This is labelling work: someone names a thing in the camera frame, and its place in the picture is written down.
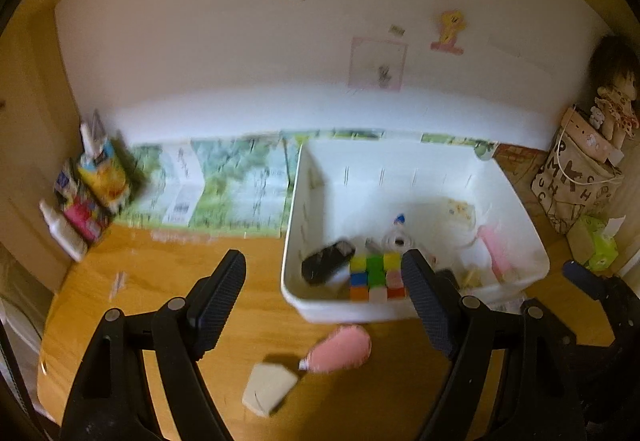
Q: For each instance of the green landscape poster strip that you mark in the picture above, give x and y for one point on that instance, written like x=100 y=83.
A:
x=235 y=191

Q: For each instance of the white rectangular block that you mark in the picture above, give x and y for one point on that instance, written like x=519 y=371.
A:
x=267 y=388

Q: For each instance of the yellow snack packet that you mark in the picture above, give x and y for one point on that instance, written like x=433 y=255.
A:
x=107 y=181

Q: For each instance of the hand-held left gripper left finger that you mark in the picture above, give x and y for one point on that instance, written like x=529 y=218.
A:
x=220 y=301

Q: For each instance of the black case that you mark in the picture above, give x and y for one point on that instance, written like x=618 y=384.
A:
x=325 y=262

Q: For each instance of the yellow cartoon wall sticker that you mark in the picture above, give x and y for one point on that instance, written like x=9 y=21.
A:
x=450 y=28

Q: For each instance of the white tape roll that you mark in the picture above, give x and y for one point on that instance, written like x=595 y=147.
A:
x=387 y=238

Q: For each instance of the white plastic storage bin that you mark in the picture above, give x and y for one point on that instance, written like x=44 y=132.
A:
x=350 y=181

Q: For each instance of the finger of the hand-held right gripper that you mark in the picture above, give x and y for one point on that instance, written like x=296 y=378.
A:
x=582 y=277

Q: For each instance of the small blue-capped bottle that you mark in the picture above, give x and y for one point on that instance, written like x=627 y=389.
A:
x=399 y=219

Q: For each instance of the colourful puzzle cube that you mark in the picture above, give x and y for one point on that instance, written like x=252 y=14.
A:
x=375 y=276

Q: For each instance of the brown printed cardboard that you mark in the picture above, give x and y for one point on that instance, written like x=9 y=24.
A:
x=520 y=153

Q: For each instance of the pink framed wall picture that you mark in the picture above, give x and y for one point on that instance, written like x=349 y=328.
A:
x=375 y=66

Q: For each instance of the white plastic bottle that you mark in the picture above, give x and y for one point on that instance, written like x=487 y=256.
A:
x=65 y=236

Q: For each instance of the blue white packet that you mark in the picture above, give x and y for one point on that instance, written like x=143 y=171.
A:
x=65 y=181

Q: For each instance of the green tissue pack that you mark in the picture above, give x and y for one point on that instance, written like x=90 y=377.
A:
x=600 y=246

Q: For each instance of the pale yellow packet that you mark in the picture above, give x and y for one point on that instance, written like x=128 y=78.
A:
x=460 y=211

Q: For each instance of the brown-haired doll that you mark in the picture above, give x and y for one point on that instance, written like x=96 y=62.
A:
x=617 y=101

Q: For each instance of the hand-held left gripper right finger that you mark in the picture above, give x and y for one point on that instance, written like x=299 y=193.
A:
x=430 y=306

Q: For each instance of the pink double hair roller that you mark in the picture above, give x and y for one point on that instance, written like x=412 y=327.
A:
x=492 y=248

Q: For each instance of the pink packet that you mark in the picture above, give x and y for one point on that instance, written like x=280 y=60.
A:
x=82 y=218

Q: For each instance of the printed canvas tote bag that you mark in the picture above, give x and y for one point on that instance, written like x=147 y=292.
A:
x=565 y=181

